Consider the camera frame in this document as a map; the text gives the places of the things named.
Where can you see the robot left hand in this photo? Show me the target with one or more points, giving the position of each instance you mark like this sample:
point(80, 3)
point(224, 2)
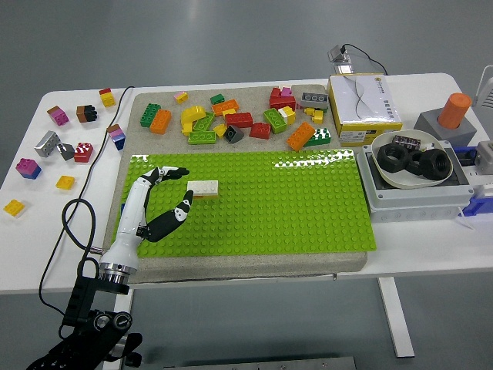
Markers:
point(129, 216)

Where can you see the red square brick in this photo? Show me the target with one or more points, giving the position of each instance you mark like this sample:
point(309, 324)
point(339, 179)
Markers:
point(260, 131)
point(82, 154)
point(276, 93)

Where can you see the brown and pink brick stack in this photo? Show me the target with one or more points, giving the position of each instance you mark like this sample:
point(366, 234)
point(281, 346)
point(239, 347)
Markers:
point(115, 133)
point(58, 116)

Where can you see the brown and black brick stack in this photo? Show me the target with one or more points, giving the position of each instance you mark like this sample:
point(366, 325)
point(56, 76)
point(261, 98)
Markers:
point(86, 113)

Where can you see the red and yellow brick stack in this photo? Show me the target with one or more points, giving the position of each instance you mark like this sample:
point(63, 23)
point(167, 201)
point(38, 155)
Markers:
point(108, 99)

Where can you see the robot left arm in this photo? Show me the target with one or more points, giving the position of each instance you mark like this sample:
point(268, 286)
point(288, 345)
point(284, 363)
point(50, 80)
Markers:
point(82, 297)

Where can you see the yellow flat brick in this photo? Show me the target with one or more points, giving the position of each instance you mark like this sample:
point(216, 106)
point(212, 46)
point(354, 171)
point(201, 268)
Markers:
point(65, 182)

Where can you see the white long brick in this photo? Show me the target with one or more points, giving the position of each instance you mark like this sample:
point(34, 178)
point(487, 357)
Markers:
point(206, 187)

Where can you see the orange long brick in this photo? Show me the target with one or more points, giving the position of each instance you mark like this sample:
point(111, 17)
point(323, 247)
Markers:
point(160, 122)
point(225, 107)
point(301, 136)

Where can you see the dark green long brick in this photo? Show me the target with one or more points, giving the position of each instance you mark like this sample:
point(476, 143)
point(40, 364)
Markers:
point(148, 115)
point(319, 138)

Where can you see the lime green long brick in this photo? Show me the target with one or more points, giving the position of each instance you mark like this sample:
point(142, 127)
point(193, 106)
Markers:
point(204, 122)
point(201, 137)
point(275, 120)

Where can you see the silver metallic brick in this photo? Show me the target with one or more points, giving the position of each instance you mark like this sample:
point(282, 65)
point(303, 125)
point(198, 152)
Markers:
point(47, 144)

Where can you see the magenta and blue brick stack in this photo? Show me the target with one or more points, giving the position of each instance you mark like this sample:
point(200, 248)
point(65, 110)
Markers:
point(27, 167)

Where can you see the yellow curved brick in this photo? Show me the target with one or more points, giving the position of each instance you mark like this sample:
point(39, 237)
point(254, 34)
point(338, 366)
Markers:
point(193, 114)

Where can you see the pink and yellow small brick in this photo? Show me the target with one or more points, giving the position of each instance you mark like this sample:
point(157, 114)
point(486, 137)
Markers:
point(180, 96)

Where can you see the dark grey slope brick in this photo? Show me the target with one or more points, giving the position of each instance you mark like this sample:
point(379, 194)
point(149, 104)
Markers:
point(233, 134)

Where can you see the green studded baseplate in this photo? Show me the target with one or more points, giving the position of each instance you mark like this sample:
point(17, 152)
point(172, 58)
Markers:
point(269, 204)

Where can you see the red long brick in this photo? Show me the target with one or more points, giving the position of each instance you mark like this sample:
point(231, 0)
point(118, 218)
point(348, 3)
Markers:
point(283, 103)
point(239, 120)

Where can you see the dark green square brick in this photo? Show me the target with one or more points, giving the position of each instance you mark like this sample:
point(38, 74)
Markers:
point(217, 99)

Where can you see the grey long brick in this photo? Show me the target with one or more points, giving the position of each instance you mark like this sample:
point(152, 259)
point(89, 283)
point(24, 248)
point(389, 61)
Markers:
point(314, 99)

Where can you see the white table leg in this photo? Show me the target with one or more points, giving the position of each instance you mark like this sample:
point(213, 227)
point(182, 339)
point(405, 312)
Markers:
point(396, 327)
point(125, 304)

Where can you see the grey-brown mat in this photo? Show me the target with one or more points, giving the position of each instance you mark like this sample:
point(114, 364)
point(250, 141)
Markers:
point(239, 266)

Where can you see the white and yellow cardboard box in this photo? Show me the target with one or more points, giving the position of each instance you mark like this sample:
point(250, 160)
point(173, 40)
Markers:
point(362, 100)

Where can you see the large black hex nut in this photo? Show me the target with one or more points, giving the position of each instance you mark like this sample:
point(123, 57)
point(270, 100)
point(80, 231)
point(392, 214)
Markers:
point(387, 163)
point(427, 167)

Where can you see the small grey device on stand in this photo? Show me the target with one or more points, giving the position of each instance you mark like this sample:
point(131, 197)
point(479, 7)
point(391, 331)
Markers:
point(341, 58)

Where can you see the white bowl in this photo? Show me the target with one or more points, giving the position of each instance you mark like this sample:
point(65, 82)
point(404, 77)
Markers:
point(400, 181)

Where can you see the small black hex nut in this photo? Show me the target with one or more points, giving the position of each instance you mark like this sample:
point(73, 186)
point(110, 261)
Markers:
point(411, 167)

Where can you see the dark purple terminal strip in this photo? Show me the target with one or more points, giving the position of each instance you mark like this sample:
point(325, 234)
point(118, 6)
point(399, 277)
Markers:
point(406, 142)

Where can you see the grey junction box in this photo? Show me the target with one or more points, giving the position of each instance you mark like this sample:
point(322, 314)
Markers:
point(416, 200)

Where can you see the small white part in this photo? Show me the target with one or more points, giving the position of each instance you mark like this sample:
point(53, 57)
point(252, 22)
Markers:
point(429, 146)

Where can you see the grey block with hole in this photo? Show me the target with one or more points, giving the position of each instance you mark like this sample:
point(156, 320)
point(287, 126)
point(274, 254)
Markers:
point(427, 123)

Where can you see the white zip tie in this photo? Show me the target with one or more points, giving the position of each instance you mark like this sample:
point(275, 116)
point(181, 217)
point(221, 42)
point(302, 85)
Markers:
point(459, 216)

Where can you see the orange cylinder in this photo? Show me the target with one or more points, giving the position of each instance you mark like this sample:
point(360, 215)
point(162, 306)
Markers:
point(454, 109)

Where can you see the blue plastic fixture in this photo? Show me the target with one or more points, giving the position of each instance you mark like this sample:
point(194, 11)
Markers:
point(479, 204)

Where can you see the grey connector block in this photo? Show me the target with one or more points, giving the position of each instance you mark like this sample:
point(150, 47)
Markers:
point(485, 156)

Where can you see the white plastic rail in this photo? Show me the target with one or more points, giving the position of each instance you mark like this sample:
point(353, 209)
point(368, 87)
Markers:
point(483, 189)

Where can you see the white metal frame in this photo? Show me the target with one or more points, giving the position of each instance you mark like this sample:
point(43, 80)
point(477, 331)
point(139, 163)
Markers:
point(489, 96)

